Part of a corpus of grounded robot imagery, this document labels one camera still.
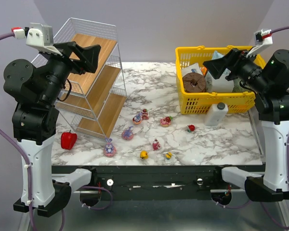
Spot purple figure orange donut toy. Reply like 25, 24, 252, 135
132, 112, 142, 125

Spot red strawberry cake toy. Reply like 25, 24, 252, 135
142, 109, 149, 120

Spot purple bunny pink donut toy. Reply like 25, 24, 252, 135
104, 138, 116, 157

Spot pink strawberry figure toy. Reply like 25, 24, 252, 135
152, 139, 161, 151

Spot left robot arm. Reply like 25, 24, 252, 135
3, 41, 101, 217

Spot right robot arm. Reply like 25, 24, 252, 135
203, 48, 289, 202

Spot light blue snack bag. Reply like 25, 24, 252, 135
211, 51, 224, 64

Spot white paper roll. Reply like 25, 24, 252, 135
205, 71, 234, 93

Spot green melon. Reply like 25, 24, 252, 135
233, 78, 246, 93

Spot white tissue packet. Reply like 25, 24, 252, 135
181, 63, 202, 77

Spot brown chocolate donut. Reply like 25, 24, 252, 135
182, 72, 206, 93

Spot yellow plastic basket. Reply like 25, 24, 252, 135
175, 45, 255, 115

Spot white bottle grey cap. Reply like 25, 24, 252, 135
204, 103, 228, 126

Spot small red strawberry toy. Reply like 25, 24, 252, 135
187, 125, 196, 132

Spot red bell pepper toy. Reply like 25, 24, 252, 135
61, 131, 78, 150

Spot pink strawberry donut toy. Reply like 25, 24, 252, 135
159, 116, 172, 127

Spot yellow minion toy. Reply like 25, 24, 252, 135
165, 152, 172, 160

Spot yellow duck toy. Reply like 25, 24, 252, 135
140, 151, 149, 160

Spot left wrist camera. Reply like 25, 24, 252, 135
26, 23, 54, 52

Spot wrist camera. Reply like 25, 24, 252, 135
247, 29, 273, 57
26, 23, 54, 52

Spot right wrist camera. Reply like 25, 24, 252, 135
247, 29, 273, 57

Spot white wire wooden shelf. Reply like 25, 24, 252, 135
54, 18, 127, 140

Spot black mounting rail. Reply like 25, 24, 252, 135
50, 165, 265, 202

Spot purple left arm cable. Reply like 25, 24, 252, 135
0, 26, 66, 231

